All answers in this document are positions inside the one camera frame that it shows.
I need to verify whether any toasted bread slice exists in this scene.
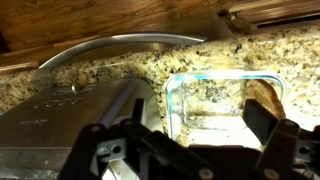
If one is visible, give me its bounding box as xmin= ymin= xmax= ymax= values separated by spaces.
xmin=244 ymin=79 xmax=287 ymax=121

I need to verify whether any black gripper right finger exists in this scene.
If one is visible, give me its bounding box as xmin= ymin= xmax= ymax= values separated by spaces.
xmin=242 ymin=99 xmax=301 ymax=180

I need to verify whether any stainless steel toaster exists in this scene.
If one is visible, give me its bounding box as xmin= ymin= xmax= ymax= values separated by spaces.
xmin=0 ymin=77 xmax=164 ymax=180

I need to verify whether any clear glass baking dish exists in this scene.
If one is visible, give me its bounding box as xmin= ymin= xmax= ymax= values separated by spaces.
xmin=163 ymin=69 xmax=288 ymax=149

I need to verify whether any curved metal appliance handle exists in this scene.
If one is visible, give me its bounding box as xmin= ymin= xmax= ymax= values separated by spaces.
xmin=38 ymin=32 xmax=208 ymax=70

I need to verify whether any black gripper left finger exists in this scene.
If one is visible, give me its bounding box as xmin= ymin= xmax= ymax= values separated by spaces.
xmin=59 ymin=98 xmax=158 ymax=180

